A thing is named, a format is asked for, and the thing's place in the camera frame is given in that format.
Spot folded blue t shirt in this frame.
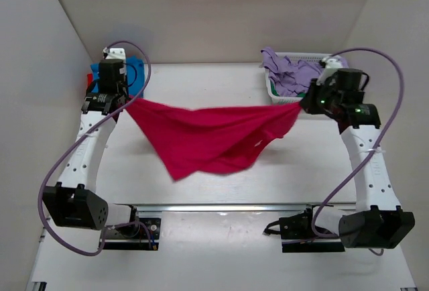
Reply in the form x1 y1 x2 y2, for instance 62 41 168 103
90 56 145 97

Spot white plastic laundry basket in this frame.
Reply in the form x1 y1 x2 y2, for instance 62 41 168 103
261 47 329 105

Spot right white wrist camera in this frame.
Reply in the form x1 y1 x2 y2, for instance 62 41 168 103
316 56 347 85

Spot lavender t shirt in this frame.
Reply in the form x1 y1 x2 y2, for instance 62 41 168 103
261 47 322 97

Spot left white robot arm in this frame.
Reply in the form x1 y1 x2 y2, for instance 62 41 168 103
42 58 140 236

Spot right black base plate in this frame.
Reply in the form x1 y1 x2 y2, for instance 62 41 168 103
263 205 345 253

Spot aluminium rail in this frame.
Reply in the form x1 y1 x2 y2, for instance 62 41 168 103
113 202 356 213

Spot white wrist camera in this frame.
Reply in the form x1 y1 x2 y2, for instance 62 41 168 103
103 48 127 64
316 56 347 85

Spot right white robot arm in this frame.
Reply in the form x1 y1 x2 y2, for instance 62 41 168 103
300 68 415 251

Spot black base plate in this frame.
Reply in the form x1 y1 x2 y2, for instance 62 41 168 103
103 206 162 251
263 205 345 253

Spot green t shirt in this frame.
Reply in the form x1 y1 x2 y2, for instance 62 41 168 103
269 82 280 97

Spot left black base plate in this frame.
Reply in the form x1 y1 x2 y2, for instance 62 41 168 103
103 206 162 251

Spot folded red t shirt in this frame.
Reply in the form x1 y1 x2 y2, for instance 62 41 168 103
86 73 93 88

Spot magenta t shirt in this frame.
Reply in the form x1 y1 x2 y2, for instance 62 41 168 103
127 99 301 180

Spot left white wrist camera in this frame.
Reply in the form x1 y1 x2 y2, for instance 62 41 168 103
103 48 127 64

